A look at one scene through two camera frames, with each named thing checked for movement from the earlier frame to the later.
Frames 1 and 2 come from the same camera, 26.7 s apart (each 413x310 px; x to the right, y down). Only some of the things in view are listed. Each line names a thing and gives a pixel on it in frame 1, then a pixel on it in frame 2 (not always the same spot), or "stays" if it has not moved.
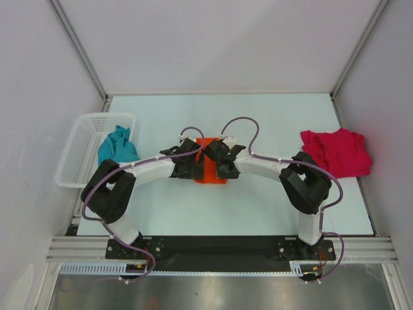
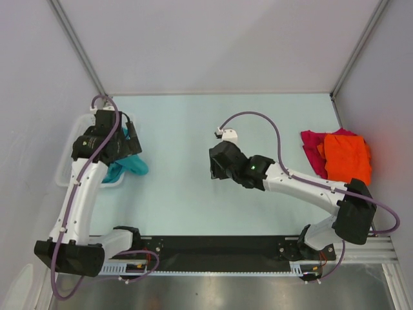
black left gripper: (195, 173) to (131, 146)
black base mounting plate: (221, 253) stays
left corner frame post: (63, 19) stays
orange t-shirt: (210, 165) to (348, 157)
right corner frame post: (379, 8) stays
